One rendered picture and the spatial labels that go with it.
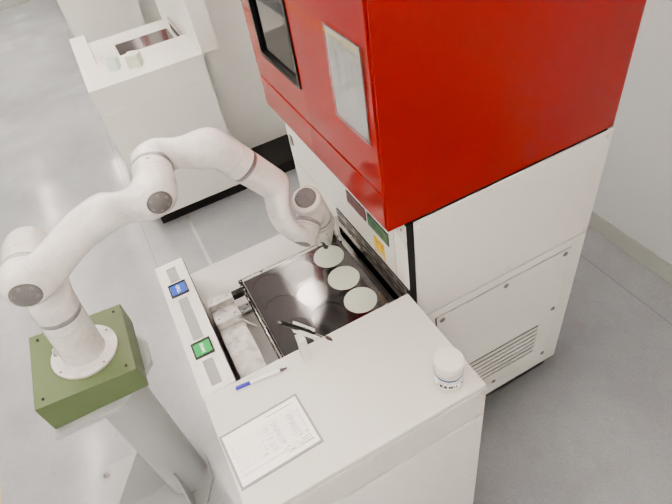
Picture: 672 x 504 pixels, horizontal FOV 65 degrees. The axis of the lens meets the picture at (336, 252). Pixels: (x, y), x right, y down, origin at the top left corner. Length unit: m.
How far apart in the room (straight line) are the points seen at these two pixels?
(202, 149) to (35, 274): 0.49
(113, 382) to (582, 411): 1.80
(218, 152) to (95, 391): 0.79
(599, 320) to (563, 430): 0.61
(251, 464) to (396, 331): 0.49
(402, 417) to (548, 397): 1.27
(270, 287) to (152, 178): 0.59
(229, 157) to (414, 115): 0.46
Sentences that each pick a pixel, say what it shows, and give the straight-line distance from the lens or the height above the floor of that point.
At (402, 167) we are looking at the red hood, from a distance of 1.22.
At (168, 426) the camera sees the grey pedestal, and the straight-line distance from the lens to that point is 2.07.
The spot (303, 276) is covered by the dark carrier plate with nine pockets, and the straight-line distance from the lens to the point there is 1.69.
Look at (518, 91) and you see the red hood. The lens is 1.35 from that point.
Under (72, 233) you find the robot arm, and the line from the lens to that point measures 1.40.
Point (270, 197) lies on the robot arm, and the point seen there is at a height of 1.27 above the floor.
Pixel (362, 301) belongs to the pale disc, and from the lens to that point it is 1.59.
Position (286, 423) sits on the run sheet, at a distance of 1.33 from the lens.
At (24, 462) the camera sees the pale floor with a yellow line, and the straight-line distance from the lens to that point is 2.91.
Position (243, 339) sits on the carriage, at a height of 0.88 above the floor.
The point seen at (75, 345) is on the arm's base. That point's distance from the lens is 1.64.
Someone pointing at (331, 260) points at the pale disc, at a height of 0.90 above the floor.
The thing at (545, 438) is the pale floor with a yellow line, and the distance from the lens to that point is 2.40.
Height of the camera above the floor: 2.13
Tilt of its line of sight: 45 degrees down
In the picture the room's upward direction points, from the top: 11 degrees counter-clockwise
